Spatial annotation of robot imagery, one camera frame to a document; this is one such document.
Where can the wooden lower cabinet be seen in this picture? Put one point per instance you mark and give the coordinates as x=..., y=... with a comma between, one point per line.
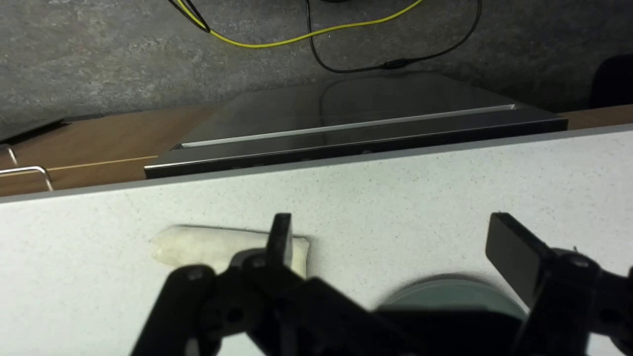
x=112, y=140

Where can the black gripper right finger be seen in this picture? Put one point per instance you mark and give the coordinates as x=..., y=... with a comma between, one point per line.
x=567, y=297

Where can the dark green plate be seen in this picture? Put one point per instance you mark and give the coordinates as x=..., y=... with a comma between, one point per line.
x=448, y=293

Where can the cream cloth towel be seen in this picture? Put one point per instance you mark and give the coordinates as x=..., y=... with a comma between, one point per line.
x=211, y=243

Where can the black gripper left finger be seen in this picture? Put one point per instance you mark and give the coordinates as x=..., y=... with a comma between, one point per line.
x=219, y=309

